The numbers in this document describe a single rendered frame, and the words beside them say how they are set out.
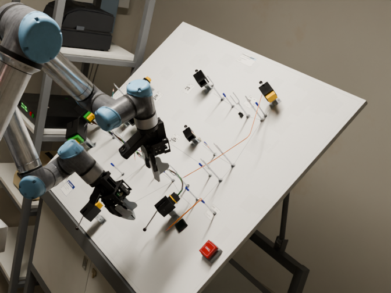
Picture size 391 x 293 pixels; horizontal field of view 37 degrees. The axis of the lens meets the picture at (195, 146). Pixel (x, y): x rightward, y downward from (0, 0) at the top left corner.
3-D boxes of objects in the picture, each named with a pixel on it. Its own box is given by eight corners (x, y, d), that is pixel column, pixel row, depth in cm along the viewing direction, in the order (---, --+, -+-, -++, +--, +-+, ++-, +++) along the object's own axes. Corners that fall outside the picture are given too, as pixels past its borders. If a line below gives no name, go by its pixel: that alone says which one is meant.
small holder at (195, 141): (195, 129, 238) (187, 118, 234) (202, 142, 232) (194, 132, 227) (186, 135, 239) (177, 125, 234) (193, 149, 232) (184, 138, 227)
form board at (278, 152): (39, 175, 279) (37, 174, 277) (184, 24, 290) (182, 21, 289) (168, 329, 191) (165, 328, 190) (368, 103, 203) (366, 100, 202)
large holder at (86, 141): (99, 122, 275) (80, 104, 266) (97, 150, 264) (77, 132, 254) (88, 128, 278) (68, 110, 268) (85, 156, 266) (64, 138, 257)
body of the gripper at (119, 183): (124, 206, 197) (99, 181, 193) (108, 211, 203) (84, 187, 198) (134, 189, 202) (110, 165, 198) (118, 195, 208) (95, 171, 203)
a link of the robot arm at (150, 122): (137, 122, 183) (128, 110, 189) (140, 134, 186) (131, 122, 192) (159, 114, 185) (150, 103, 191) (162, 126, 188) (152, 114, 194)
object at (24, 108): (36, 128, 279) (38, 115, 277) (12, 103, 305) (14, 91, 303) (98, 129, 299) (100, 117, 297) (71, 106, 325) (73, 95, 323)
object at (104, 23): (52, 46, 269) (59, 4, 263) (33, 34, 286) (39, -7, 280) (110, 52, 288) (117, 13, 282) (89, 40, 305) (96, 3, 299)
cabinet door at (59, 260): (75, 331, 250) (92, 251, 238) (31, 263, 290) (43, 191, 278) (80, 331, 251) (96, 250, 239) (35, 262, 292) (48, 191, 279)
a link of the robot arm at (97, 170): (75, 178, 197) (87, 162, 202) (85, 188, 199) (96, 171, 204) (88, 173, 192) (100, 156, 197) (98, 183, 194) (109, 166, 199)
